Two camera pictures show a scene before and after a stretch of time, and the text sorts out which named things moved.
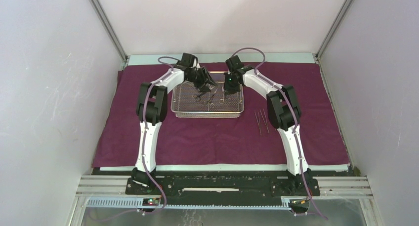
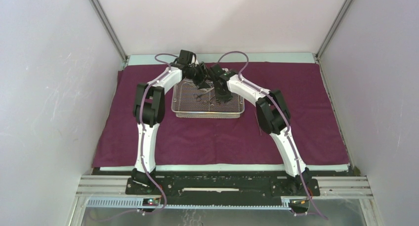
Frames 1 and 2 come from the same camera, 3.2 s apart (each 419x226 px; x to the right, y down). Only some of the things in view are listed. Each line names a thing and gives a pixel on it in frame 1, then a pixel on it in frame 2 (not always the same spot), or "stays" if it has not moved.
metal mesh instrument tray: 188,102 stays
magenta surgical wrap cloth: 247,141 stays
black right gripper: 228,89 → 228,98
